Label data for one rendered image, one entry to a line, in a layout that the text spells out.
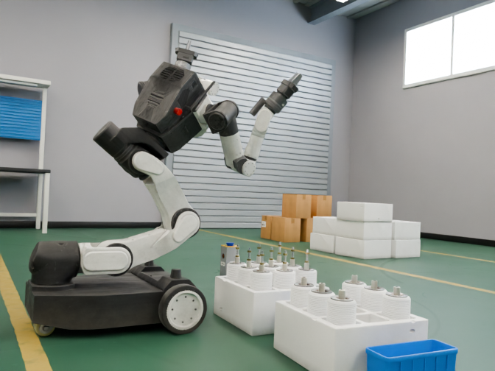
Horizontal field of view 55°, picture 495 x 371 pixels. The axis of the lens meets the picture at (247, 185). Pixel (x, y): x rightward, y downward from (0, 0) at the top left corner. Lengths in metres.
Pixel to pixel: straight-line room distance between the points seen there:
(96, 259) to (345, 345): 1.05
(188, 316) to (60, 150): 5.15
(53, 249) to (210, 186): 5.59
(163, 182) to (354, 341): 1.07
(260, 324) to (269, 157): 6.18
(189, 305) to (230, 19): 6.62
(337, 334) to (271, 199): 6.63
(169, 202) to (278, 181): 6.06
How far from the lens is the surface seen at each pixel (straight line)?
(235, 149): 2.20
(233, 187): 7.71
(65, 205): 6.97
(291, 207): 6.05
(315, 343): 1.68
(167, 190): 2.18
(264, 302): 2.05
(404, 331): 1.75
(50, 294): 2.01
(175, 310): 2.03
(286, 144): 8.28
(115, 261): 2.09
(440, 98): 8.09
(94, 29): 7.35
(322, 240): 5.20
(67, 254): 2.07
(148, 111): 2.14
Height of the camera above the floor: 0.59
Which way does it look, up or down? 1 degrees up
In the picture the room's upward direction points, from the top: 3 degrees clockwise
